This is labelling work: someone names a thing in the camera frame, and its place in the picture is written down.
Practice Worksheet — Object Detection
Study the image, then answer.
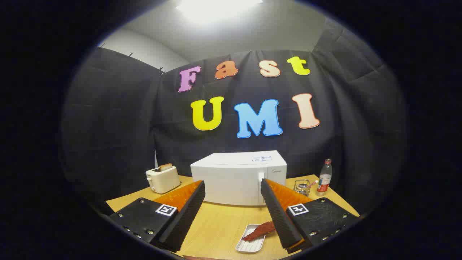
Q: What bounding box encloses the wire mesh basket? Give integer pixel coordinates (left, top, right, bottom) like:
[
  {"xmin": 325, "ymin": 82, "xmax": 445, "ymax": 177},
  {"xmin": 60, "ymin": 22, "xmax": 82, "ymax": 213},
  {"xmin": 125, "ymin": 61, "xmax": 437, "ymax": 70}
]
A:
[{"xmin": 293, "ymin": 179, "xmax": 313, "ymax": 197}]

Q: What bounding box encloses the clear bottle with red label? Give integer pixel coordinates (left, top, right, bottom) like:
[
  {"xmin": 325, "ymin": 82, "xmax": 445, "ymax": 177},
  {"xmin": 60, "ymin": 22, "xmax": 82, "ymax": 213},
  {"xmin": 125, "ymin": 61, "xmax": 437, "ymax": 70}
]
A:
[{"xmin": 315, "ymin": 159, "xmax": 333, "ymax": 197}]

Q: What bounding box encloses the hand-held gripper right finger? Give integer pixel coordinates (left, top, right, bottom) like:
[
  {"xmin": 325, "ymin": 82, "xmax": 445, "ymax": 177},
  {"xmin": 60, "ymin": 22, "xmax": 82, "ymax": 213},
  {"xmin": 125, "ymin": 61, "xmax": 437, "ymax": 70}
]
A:
[{"xmin": 261, "ymin": 178, "xmax": 361, "ymax": 254}]

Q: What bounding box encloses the cream bread toaster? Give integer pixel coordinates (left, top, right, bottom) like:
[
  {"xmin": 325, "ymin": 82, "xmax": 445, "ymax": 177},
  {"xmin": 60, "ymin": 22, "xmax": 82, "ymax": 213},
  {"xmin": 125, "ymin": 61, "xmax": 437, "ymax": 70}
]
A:
[{"xmin": 146, "ymin": 165, "xmax": 181, "ymax": 194}]

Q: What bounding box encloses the white toaster oven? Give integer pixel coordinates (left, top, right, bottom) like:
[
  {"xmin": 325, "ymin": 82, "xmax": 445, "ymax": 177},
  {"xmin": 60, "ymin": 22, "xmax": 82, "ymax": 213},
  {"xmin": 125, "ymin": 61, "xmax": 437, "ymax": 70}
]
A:
[{"xmin": 190, "ymin": 151, "xmax": 288, "ymax": 207}]

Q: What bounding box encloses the reddish brown meat strip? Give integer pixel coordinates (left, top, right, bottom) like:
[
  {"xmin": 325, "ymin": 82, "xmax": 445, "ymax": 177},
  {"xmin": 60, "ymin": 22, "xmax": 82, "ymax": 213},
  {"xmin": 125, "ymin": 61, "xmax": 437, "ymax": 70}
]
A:
[{"xmin": 243, "ymin": 221, "xmax": 275, "ymax": 242}]

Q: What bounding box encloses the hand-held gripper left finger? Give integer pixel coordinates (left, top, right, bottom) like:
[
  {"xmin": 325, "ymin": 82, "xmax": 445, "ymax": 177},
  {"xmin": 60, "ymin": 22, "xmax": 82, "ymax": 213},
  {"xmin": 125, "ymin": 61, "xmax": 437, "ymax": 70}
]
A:
[{"xmin": 108, "ymin": 180, "xmax": 206, "ymax": 252}]

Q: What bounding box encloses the small white ribbed tray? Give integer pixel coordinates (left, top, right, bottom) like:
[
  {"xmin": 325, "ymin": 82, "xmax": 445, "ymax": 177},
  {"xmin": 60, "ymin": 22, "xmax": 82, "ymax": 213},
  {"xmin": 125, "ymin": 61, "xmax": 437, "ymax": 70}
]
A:
[{"xmin": 235, "ymin": 224, "xmax": 266, "ymax": 254}]

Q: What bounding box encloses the ceiling light panel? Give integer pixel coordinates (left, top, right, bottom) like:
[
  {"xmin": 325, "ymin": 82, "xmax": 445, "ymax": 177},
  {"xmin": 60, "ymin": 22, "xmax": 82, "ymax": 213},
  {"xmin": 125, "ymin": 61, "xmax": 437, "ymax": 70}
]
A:
[{"xmin": 176, "ymin": 0, "xmax": 263, "ymax": 22}]

